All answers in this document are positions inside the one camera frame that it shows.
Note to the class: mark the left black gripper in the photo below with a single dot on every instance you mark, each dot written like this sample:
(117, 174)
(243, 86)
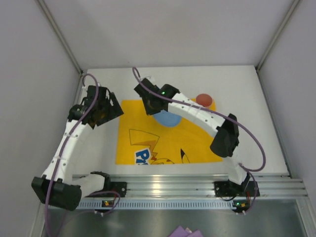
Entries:
(106, 108)

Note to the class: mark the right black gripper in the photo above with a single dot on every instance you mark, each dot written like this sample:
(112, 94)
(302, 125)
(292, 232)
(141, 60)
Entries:
(147, 99)

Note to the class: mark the blue plastic plate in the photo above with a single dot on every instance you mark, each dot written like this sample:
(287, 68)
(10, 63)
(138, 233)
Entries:
(167, 119)

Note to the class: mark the yellow cartoon placemat cloth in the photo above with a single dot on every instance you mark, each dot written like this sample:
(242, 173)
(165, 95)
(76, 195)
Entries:
(143, 140)

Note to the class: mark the red plastic cup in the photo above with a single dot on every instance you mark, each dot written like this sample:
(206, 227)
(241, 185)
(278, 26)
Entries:
(204, 100)

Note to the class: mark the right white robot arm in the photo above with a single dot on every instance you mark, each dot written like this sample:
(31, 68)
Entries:
(223, 130)

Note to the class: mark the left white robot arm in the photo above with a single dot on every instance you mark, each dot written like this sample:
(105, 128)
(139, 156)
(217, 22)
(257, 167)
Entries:
(56, 186)

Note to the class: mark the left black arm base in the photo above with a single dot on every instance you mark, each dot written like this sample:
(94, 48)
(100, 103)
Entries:
(119, 187)

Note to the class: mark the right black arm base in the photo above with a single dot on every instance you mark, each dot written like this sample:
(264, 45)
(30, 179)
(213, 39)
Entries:
(225, 189)

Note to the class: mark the purple cloth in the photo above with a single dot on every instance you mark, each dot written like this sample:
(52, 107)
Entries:
(185, 232)

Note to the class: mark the aluminium mounting rail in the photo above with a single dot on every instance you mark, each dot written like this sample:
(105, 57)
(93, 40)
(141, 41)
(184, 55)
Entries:
(202, 186)

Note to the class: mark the slotted grey cable duct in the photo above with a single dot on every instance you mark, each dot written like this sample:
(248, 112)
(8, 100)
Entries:
(159, 204)

